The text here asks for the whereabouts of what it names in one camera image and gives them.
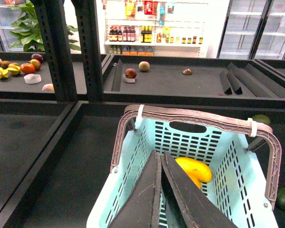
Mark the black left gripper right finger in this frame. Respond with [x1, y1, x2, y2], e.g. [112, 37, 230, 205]
[161, 152, 236, 228]

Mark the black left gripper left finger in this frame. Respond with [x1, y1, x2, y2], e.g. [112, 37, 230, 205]
[109, 151, 162, 228]

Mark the yellow mango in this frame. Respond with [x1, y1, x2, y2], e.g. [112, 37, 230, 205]
[175, 157, 212, 183]

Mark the light blue plastic basket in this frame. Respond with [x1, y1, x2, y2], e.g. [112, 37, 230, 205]
[86, 118, 278, 228]

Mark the brown basket handle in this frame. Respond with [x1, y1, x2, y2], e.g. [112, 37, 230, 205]
[110, 104, 282, 209]

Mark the red brown fruit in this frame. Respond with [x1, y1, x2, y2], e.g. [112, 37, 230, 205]
[125, 68, 137, 78]

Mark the white shelf with bottles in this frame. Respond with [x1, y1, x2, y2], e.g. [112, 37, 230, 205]
[103, 0, 209, 57]

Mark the glass door display fridge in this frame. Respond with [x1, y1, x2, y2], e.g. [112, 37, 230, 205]
[217, 0, 285, 60]

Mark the yellow starfruit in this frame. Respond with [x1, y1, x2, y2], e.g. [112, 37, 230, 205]
[0, 67, 9, 80]

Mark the green potted plant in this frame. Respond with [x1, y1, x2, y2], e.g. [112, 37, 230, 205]
[9, 0, 81, 53]

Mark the green metal shelf post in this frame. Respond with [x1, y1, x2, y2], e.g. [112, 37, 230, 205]
[72, 0, 103, 102]
[32, 0, 77, 102]

